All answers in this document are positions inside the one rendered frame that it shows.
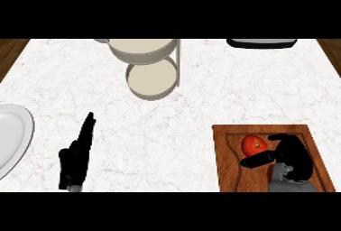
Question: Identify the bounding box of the brown wooden cutting board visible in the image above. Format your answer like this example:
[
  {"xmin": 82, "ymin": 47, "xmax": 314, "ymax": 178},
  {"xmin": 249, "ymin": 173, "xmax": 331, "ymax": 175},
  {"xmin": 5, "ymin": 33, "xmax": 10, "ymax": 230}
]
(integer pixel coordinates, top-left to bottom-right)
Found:
[{"xmin": 212, "ymin": 124, "xmax": 337, "ymax": 193}]

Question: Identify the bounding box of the white plate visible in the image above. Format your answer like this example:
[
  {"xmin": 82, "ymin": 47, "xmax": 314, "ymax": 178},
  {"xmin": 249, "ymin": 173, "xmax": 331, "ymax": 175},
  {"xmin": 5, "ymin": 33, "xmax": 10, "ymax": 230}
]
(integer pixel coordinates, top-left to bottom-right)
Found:
[{"xmin": 0, "ymin": 103, "xmax": 36, "ymax": 180}]

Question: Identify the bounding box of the red tomato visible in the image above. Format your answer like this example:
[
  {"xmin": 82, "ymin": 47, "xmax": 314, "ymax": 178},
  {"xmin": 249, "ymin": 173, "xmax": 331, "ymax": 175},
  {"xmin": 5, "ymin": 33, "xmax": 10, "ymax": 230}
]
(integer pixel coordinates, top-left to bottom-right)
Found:
[{"xmin": 240, "ymin": 134, "xmax": 269, "ymax": 158}]

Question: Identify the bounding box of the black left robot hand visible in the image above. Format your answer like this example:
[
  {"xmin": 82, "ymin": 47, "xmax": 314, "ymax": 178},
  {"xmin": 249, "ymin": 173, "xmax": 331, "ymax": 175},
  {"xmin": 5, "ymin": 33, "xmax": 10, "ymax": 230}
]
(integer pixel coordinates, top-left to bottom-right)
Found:
[{"xmin": 58, "ymin": 111, "xmax": 98, "ymax": 191}]

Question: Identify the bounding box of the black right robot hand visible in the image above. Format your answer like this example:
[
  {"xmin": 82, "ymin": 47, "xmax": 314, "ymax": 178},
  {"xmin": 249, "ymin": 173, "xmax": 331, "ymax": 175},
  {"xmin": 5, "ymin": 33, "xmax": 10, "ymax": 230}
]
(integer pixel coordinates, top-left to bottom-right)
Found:
[{"xmin": 240, "ymin": 133, "xmax": 317, "ymax": 182}]

